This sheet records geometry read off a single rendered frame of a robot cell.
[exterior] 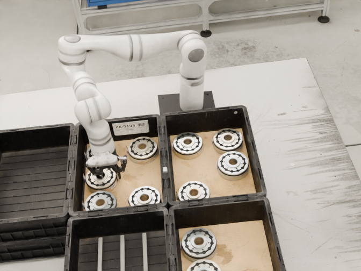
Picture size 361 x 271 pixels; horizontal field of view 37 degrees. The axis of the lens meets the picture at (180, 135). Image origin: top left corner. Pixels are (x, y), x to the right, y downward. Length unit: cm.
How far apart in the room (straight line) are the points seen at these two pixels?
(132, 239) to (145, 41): 66
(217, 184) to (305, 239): 34
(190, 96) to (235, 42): 173
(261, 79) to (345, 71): 127
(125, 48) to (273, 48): 198
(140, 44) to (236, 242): 72
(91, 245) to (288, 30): 252
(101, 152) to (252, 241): 53
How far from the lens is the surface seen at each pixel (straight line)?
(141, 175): 183
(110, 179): 180
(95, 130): 161
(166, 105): 212
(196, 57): 190
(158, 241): 167
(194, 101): 205
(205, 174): 181
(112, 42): 182
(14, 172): 196
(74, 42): 180
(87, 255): 168
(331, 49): 371
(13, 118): 235
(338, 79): 348
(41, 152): 199
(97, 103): 156
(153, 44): 186
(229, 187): 178
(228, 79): 235
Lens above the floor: 223
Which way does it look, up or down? 46 degrees down
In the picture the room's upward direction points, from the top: 6 degrees counter-clockwise
